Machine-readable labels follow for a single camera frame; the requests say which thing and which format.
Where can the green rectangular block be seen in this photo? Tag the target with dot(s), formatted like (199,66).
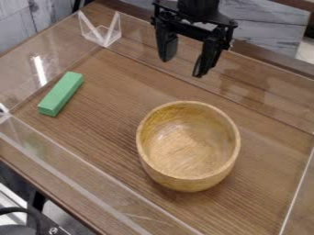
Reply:
(59,95)

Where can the black table leg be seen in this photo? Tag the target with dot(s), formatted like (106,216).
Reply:
(36,201)

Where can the clear acrylic corner bracket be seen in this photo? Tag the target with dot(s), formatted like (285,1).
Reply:
(104,36)

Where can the brown wooden bowl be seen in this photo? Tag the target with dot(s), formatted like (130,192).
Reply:
(189,144)

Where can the clear acrylic tray wall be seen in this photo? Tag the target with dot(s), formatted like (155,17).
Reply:
(100,201)

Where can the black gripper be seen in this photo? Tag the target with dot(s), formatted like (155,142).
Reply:
(195,19)

